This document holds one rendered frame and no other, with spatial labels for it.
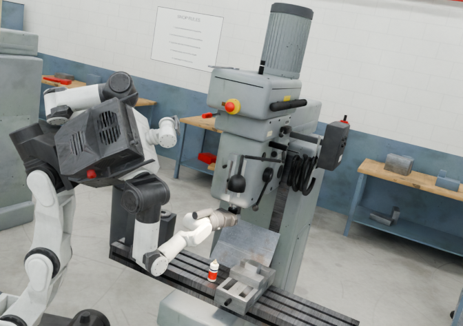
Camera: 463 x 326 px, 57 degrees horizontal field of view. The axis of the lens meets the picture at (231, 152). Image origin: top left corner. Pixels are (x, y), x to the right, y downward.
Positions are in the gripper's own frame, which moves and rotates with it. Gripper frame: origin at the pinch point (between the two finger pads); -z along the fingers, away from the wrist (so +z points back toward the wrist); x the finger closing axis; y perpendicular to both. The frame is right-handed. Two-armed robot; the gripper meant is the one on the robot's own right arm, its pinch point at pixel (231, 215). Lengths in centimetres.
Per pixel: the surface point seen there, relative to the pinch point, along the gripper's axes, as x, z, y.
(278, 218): -2.9, -38.7, 8.5
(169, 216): 33.6, 6.4, 13.4
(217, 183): 3.8, 10.4, -15.9
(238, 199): -6.9, 7.6, -12.0
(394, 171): 37, -370, 32
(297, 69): -3, -24, -71
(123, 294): 115, -42, 123
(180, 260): 21.8, 4.9, 33.2
